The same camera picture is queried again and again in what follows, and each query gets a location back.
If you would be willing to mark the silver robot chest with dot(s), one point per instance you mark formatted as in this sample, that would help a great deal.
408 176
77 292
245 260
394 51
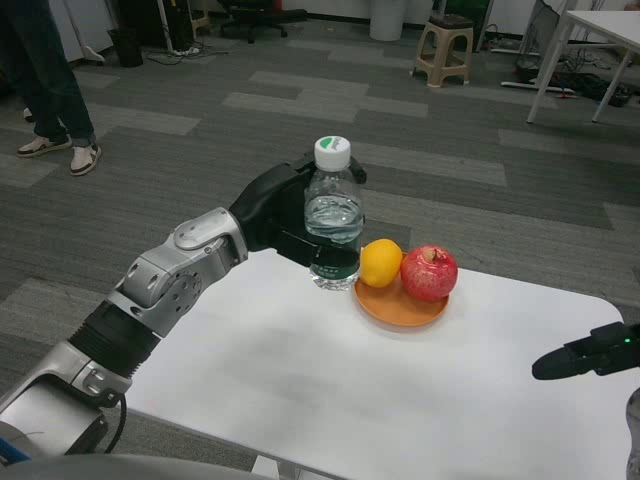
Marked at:
125 470

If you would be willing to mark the white standing desk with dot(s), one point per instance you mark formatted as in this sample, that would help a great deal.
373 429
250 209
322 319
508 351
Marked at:
520 85

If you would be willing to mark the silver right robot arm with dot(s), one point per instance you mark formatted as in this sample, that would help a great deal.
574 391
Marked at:
635 440

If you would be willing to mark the green plant in white pot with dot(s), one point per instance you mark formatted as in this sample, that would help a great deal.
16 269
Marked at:
385 20

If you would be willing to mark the white power strip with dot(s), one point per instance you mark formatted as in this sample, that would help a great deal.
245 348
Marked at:
186 50

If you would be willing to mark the green black equipment rack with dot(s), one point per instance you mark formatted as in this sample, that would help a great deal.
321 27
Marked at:
467 10

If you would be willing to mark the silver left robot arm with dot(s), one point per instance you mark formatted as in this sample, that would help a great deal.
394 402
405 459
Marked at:
165 270

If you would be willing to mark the black trash bin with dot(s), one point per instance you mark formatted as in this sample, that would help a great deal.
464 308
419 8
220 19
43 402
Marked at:
127 47

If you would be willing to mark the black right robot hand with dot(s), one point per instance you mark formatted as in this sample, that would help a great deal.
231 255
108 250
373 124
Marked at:
600 352

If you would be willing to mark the black office chair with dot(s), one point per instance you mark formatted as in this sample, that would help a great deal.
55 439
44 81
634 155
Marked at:
255 20

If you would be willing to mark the round wooden plate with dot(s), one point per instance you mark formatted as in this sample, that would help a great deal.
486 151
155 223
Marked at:
395 312

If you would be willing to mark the tan wooden stool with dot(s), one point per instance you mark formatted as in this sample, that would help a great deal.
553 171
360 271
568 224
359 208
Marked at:
202 20

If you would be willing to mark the white rolling partition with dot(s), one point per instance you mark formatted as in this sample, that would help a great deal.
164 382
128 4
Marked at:
90 25

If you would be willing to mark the red apple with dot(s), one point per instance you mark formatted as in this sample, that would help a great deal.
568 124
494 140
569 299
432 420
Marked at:
429 274

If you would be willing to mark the beige plastic stool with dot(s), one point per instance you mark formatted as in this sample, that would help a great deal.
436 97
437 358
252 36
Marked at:
447 32

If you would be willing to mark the yellow orange fruit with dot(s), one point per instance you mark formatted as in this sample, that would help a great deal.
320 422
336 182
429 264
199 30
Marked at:
381 264

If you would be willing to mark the clear water bottle green label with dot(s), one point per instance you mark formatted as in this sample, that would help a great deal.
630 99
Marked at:
332 210

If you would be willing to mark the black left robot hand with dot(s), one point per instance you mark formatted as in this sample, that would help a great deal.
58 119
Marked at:
270 210

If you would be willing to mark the black equipment cabinet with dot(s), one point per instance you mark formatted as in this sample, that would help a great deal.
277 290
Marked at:
145 20

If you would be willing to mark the person in blue jeans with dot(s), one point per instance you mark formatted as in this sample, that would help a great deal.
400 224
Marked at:
50 75

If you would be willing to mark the white stand pole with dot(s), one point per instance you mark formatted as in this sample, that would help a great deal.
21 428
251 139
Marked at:
165 25

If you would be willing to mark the long white table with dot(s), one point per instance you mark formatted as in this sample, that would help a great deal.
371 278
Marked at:
605 27

